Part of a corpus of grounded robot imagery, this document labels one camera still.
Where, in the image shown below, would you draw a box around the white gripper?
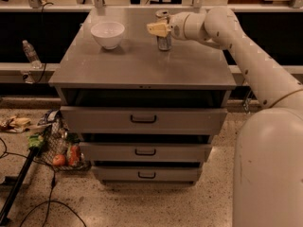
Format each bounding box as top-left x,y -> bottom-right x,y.
147,12 -> 190,41

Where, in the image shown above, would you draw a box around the silver redbull can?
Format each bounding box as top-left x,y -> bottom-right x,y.
154,9 -> 173,52

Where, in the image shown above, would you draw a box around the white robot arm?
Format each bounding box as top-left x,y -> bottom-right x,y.
147,7 -> 303,227

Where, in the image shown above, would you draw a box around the white bowl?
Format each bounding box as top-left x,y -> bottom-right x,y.
91,22 -> 125,50

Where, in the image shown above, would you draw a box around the grey drawer cabinet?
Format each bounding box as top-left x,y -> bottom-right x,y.
49,8 -> 236,168

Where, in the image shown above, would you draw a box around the top grey drawer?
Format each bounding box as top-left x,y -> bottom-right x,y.
61,106 -> 227,135

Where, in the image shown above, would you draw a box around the grey drawer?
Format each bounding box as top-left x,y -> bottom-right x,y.
80,142 -> 211,163
91,166 -> 202,183
61,106 -> 227,135

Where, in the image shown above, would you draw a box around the clear plastic water bottle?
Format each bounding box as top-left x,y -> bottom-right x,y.
23,40 -> 43,69

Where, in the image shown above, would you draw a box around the blue white snack bag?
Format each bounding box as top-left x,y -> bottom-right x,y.
38,110 -> 60,126

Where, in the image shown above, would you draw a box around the middle grey drawer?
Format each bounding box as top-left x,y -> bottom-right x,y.
80,142 -> 211,163

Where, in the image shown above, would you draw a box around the red fruit in basket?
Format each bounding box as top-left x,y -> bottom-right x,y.
67,145 -> 80,166

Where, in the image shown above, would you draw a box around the bottom grey drawer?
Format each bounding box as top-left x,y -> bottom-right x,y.
91,166 -> 202,183

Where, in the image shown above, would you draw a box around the red apple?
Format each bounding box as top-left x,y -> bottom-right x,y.
52,154 -> 65,166

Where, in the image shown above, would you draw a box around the green snack bag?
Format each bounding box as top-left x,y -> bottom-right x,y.
28,133 -> 45,148

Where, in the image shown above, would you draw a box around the crumpled snack wrappers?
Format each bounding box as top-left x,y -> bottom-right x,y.
0,116 -> 30,133

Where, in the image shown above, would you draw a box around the black pole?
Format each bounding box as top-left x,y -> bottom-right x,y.
0,148 -> 38,227

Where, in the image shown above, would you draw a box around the wire mesh basket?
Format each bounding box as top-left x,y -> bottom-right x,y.
41,118 -> 91,172

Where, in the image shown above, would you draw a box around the black floor cable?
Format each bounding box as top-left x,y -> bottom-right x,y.
0,136 -> 88,227

